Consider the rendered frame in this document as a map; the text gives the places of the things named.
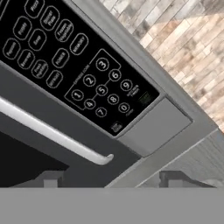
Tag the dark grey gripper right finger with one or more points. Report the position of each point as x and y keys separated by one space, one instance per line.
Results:
x=172 y=179

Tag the green microwave start button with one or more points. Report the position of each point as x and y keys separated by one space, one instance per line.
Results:
x=144 y=98

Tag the grey microwave oven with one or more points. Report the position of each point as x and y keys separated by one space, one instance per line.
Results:
x=157 y=128

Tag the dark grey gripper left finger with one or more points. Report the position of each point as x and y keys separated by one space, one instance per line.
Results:
x=54 y=178

